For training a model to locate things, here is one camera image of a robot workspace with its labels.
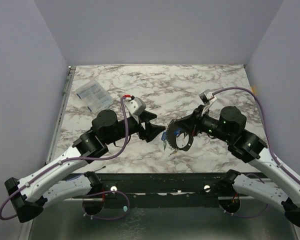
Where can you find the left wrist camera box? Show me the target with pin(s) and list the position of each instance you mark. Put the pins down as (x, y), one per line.
(135, 106)

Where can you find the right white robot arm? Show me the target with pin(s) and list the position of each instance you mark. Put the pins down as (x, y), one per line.
(249, 148)

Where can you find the keyring bunch with keys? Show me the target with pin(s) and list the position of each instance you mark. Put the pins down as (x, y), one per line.
(176, 138)

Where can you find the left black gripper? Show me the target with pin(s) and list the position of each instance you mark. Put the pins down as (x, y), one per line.
(151, 130)

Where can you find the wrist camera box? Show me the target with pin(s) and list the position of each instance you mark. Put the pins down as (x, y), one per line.
(207, 96)
(135, 106)

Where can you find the clear plastic organizer box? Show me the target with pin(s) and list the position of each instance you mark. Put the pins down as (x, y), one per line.
(94, 96)

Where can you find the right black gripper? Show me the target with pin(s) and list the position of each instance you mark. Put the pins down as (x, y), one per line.
(194, 122)

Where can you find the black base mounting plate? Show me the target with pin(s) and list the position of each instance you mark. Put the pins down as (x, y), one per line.
(147, 190)

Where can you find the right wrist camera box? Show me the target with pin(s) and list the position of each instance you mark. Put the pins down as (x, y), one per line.
(207, 96)

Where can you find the aluminium extrusion rail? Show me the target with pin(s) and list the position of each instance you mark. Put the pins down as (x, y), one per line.
(56, 197)

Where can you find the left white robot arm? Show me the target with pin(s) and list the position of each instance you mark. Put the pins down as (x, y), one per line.
(30, 195)

